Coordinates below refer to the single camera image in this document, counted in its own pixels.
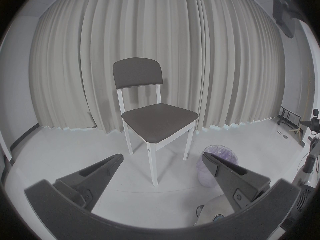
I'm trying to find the purple plastic bag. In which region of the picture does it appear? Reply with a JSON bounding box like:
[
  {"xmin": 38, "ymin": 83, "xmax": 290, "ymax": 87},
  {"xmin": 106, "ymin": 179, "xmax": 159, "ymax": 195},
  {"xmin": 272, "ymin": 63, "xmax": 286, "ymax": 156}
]
[{"xmin": 201, "ymin": 145, "xmax": 239, "ymax": 166}]

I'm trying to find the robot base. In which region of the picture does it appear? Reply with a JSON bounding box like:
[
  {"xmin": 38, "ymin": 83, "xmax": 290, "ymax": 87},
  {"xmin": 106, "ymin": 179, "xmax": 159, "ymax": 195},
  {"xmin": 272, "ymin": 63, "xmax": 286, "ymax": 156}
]
[{"xmin": 194, "ymin": 171, "xmax": 318, "ymax": 232}]

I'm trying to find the cream curtain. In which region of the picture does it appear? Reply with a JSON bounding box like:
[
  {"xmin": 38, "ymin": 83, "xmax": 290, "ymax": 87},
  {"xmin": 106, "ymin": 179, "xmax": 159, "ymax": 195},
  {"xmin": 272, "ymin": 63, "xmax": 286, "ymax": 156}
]
[{"xmin": 29, "ymin": 0, "xmax": 287, "ymax": 135}]

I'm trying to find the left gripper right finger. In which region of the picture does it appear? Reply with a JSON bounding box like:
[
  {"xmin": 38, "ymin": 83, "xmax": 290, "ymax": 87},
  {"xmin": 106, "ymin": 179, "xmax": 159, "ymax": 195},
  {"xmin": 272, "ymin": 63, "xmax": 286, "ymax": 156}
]
[{"xmin": 202, "ymin": 152, "xmax": 272, "ymax": 213}]

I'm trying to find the small black table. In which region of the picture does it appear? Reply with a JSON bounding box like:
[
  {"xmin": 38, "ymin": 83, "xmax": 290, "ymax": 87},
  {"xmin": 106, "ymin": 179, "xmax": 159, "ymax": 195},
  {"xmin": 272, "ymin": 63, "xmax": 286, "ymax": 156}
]
[{"xmin": 278, "ymin": 106, "xmax": 302, "ymax": 127}]

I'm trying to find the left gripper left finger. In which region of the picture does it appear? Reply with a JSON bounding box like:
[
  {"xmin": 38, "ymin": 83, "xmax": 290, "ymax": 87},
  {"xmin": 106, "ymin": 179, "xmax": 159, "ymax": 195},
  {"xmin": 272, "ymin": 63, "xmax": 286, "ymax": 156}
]
[{"xmin": 54, "ymin": 153, "xmax": 124, "ymax": 211}]

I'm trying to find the white trash bin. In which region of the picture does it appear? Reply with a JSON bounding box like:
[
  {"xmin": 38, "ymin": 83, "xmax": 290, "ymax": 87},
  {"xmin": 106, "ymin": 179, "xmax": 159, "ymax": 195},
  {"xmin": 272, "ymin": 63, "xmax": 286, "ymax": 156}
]
[{"xmin": 196, "ymin": 145, "xmax": 239, "ymax": 188}]

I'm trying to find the grey chair with white legs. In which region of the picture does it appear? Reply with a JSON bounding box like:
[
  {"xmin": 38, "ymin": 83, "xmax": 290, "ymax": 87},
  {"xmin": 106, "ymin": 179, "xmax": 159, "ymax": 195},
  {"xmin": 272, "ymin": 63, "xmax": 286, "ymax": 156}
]
[{"xmin": 112, "ymin": 57, "xmax": 199, "ymax": 187}]

